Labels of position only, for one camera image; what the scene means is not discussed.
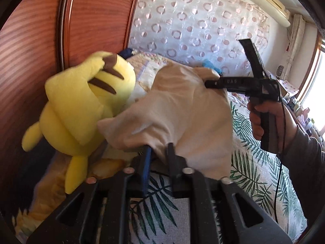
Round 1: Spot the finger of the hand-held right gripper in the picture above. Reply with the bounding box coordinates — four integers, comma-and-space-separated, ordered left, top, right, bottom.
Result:
239, 39, 266, 79
204, 77, 256, 90

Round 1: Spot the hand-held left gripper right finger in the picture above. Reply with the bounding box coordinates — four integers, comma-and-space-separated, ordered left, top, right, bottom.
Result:
166, 142, 292, 244

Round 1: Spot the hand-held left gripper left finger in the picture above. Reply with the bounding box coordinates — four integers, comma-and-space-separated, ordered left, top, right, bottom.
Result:
25, 145, 153, 244

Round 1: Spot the beige printed t-shirt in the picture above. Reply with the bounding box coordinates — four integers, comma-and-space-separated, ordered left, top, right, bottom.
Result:
98, 63, 233, 180

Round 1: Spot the person's right forearm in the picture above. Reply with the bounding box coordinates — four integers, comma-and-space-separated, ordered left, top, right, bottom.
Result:
278, 126, 325, 237

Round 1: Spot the person's right hand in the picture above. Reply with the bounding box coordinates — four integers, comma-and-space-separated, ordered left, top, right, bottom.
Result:
247, 100, 299, 155

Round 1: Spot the polka dot cloth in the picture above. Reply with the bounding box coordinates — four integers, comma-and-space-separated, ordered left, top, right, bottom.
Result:
278, 80, 299, 94

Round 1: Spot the blue toy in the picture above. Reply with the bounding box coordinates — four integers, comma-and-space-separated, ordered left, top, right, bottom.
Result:
195, 60, 229, 75

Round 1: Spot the cream window curtain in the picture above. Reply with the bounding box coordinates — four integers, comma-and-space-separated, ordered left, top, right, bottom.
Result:
279, 14, 306, 82

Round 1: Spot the circle patterned sheer curtain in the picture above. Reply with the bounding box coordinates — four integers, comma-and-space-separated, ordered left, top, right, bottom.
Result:
127, 0, 271, 77

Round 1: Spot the palm leaf printed blanket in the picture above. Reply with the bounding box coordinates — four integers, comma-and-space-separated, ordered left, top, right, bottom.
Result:
127, 91, 309, 244

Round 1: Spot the yellow plush toy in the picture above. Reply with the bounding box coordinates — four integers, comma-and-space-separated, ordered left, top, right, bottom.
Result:
22, 51, 136, 195

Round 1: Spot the pale yellow cloth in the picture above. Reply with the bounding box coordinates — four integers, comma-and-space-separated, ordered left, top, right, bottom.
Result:
15, 158, 127, 237

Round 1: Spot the wooden slatted wardrobe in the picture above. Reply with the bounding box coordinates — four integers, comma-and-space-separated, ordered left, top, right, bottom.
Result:
0, 0, 144, 158

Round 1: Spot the cream wall air conditioner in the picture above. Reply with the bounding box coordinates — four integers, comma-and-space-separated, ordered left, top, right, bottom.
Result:
251, 0, 291, 28

